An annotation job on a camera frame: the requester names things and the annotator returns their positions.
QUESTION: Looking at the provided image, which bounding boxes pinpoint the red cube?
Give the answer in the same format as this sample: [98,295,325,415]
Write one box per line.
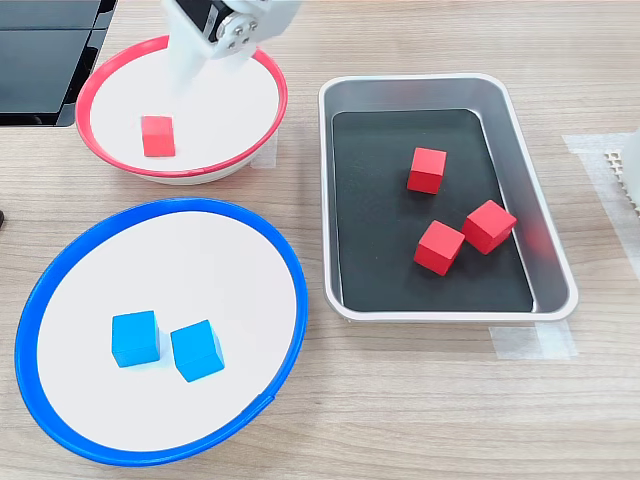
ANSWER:
[141,115,177,159]
[413,219,467,277]
[460,199,518,256]
[406,147,448,195]

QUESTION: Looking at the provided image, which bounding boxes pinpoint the blue cube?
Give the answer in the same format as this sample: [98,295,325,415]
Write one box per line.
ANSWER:
[169,319,226,384]
[110,310,162,370]

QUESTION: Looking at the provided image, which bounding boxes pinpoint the red-rimmed white plate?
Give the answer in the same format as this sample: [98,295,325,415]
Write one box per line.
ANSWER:
[74,34,290,186]

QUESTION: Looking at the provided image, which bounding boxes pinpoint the clear tape strip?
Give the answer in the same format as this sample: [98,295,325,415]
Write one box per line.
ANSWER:
[488,319,580,361]
[249,130,279,170]

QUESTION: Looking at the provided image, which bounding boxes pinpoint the black glossy panel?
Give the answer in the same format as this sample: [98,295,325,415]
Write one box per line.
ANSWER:
[0,0,119,128]

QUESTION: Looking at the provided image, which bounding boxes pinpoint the black tray mat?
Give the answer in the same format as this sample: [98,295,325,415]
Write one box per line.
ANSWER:
[330,108,535,314]

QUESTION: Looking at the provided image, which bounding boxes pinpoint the blue-rimmed white plate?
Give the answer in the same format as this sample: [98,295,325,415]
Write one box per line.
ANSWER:
[13,197,309,468]

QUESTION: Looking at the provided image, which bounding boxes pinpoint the steel tray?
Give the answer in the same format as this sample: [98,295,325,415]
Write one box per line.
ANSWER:
[318,73,580,324]

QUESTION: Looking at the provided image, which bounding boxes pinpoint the translucent pale sheet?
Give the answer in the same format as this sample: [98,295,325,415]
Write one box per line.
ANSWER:
[561,132,640,282]

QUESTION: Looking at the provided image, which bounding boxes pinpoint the pale perforated base plate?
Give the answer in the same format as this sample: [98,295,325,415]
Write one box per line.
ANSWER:
[603,148,640,220]

